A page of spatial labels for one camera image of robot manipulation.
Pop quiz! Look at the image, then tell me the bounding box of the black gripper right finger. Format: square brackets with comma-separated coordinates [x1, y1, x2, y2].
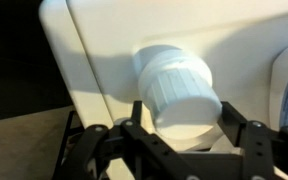
[218, 102, 288, 180]

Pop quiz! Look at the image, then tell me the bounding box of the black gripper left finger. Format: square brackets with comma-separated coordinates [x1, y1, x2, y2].
[52, 101, 201, 180]

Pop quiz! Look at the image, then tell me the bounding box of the white bottle cap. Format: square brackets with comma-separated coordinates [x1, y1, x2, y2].
[134, 45, 222, 140]

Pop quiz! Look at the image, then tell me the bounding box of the wooden table top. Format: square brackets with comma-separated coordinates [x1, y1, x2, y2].
[0, 106, 74, 180]

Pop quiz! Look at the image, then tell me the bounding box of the large white detergent jug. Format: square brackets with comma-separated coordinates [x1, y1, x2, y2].
[38, 0, 288, 151]

